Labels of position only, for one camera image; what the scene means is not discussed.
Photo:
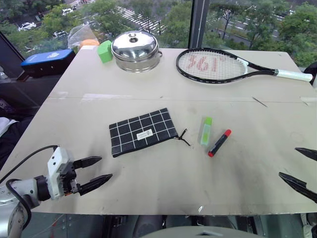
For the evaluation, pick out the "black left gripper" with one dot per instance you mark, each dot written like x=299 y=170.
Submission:
x=69 y=178

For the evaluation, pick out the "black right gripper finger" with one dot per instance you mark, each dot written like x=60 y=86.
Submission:
x=298 y=184
x=310 y=153

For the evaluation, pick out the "black grid pencil pouch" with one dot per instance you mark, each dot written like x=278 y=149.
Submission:
x=138 y=131

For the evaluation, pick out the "black pen with red ends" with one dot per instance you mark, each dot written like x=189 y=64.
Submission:
x=219 y=143

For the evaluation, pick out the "green transparent highlighter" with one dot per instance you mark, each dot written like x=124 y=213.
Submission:
x=205 y=131

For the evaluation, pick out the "blue black box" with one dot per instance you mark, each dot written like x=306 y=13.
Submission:
x=47 y=59

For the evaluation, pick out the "black and white object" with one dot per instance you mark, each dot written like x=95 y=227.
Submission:
x=312 y=74

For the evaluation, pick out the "black and white tennis racket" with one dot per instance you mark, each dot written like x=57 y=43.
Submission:
x=292 y=74

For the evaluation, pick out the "bystander's white garment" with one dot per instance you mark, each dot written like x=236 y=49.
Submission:
x=7 y=125

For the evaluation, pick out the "green block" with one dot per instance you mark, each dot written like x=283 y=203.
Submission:
x=105 y=51

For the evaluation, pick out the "orange round object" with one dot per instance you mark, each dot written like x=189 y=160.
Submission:
x=89 y=42

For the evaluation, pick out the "stainless steel pot lid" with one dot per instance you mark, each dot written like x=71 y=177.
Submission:
x=135 y=45

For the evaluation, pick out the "clear plastic bag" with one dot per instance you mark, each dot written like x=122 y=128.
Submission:
x=78 y=34

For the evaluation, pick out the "white parked car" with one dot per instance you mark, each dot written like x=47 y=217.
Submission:
x=26 y=26
x=59 y=34
x=67 y=11

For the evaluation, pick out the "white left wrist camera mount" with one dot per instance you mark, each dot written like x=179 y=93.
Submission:
x=55 y=173

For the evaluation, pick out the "dark window frame pillar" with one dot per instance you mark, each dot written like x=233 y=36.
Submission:
x=199 y=23

